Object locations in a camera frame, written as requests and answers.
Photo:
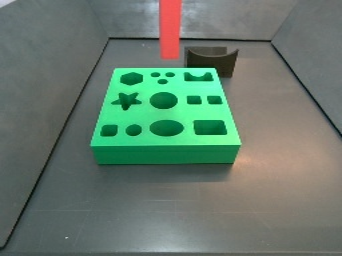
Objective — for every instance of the red rectangular peg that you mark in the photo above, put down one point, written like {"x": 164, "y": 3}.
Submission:
{"x": 170, "y": 14}

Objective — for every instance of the green shape-sorter block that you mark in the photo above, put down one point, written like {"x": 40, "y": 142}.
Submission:
{"x": 164, "y": 116}

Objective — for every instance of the dark curved block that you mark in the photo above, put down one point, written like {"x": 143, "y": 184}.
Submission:
{"x": 211, "y": 57}

